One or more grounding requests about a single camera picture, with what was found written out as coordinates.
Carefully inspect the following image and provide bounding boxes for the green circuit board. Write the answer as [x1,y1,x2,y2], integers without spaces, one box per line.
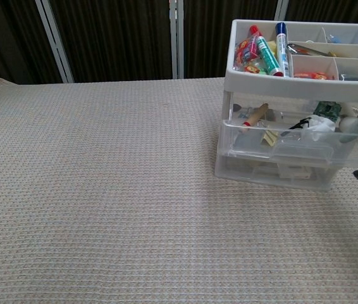
[312,100,342,121]

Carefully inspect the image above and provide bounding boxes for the small white card pack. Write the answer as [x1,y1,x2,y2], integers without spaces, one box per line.
[277,164,312,181]

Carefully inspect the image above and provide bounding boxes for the clear plastic drawer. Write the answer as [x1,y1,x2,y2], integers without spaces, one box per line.
[218,119,358,165]
[215,153,336,192]

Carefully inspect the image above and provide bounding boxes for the white bag with black cord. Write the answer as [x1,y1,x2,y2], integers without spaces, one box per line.
[288,114,336,140]

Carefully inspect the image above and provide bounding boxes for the red pink candy packet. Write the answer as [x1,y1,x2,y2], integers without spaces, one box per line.
[234,35,261,69]

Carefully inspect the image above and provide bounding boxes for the orange green candy packet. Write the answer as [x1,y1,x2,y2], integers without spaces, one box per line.
[241,61,270,77]

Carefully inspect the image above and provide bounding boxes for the wooden cylinder with red end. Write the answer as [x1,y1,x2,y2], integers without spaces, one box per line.
[241,103,270,133]

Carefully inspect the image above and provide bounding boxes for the beige woven tablecloth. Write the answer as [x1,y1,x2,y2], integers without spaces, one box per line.
[0,74,358,304]

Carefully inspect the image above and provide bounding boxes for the yellow foam block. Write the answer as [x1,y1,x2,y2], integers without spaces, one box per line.
[266,40,280,58]

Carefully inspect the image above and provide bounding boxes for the yellow binder clip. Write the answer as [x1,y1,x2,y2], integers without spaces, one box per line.
[261,129,280,146]

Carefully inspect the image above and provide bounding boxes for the grey screen frame post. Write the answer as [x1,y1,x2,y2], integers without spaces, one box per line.
[168,0,185,79]
[275,0,290,20]
[35,0,75,84]

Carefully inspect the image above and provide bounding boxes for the clear plastic drawer organizer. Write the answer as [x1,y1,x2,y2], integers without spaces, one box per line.
[214,18,358,193]

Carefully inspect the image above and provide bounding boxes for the red wrapped candies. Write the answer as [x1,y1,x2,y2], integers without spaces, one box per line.
[293,72,334,80]

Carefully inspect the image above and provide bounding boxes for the white marker with blue cap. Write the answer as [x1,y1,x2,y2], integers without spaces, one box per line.
[275,21,291,79]

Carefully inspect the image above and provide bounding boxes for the green marker with red cap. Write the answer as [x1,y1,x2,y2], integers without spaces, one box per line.
[249,25,285,78]

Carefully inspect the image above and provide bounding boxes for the dark pleated screen panel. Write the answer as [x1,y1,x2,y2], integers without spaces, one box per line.
[0,0,65,85]
[183,0,281,79]
[288,0,358,48]
[49,0,173,84]

